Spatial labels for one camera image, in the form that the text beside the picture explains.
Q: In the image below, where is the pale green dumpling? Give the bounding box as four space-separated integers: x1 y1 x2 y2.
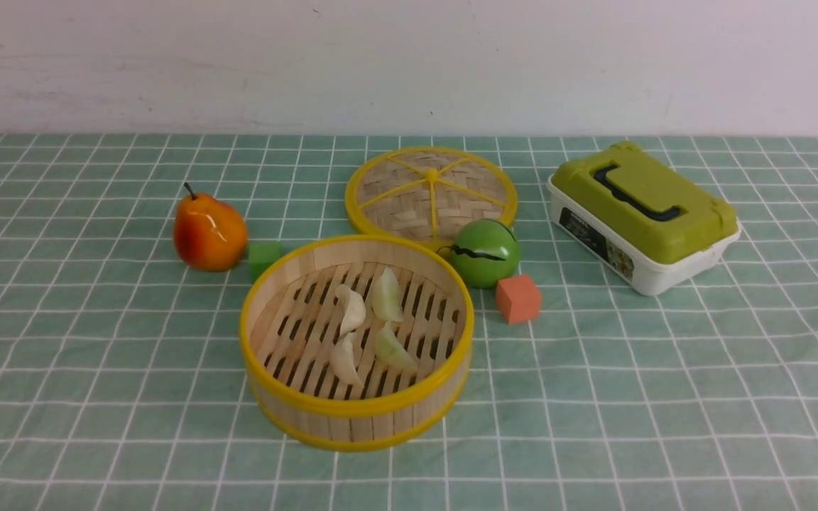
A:
369 266 403 322

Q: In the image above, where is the white dumpling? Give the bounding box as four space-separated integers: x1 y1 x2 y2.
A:
334 284 366 337
329 332 364 389

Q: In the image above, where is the greenish dumpling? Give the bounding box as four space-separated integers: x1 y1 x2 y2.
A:
373 322 418 374

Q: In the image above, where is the woven bamboo steamer lid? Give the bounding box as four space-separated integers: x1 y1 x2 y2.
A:
344 146 518 250

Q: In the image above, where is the bamboo steamer tray yellow rim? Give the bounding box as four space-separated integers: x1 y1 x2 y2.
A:
239 235 474 451

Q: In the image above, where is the green toy apple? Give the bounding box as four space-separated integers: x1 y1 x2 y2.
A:
445 218 520 289

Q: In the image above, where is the orange cube block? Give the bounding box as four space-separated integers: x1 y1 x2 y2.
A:
496 274 542 324

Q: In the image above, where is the green cube block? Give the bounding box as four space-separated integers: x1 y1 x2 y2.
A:
247 241 286 282

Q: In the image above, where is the orange red toy pear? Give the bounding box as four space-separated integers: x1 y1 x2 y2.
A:
173 182 248 273

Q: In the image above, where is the green lidded white box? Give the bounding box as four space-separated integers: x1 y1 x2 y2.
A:
546 141 741 297

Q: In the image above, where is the green checkered tablecloth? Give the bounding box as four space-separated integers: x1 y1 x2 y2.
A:
0 134 818 510

